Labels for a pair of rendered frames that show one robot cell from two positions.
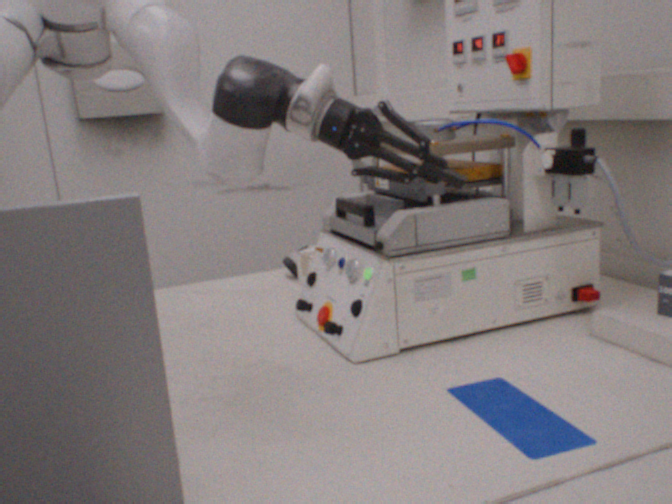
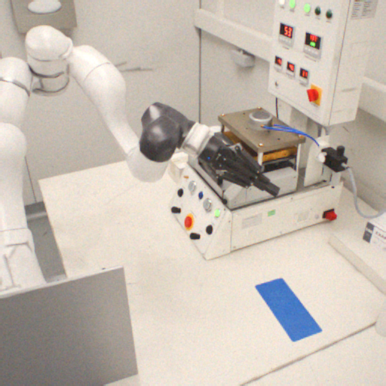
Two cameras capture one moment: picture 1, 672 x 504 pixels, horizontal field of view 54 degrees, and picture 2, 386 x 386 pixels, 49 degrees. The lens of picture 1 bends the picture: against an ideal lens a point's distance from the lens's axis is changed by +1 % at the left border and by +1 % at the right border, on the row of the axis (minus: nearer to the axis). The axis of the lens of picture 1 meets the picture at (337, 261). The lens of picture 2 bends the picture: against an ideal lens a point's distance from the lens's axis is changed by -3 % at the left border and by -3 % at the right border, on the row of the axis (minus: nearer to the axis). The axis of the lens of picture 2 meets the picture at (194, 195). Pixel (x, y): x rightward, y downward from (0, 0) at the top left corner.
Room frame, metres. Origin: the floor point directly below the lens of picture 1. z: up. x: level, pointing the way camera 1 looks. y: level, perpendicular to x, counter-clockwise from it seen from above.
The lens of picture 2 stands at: (0.02, 0.09, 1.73)
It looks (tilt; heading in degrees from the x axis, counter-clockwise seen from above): 34 degrees down; 356
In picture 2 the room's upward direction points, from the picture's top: straight up
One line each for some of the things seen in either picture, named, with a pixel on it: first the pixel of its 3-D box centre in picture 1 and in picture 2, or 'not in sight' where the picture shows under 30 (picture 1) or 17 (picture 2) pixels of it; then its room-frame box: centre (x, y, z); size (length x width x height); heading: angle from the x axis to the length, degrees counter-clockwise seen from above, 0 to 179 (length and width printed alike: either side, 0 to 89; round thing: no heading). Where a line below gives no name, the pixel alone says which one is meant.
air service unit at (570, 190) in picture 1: (564, 171); (330, 164); (1.17, -0.41, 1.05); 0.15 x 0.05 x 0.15; 21
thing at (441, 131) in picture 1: (454, 151); (271, 133); (1.32, -0.25, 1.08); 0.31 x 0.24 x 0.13; 21
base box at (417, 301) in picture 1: (441, 274); (255, 197); (1.31, -0.21, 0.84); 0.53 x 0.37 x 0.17; 111
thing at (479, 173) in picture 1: (437, 161); (260, 138); (1.32, -0.21, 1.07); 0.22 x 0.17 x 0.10; 21
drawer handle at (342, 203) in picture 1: (354, 211); (209, 168); (1.26, -0.04, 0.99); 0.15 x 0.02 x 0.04; 21
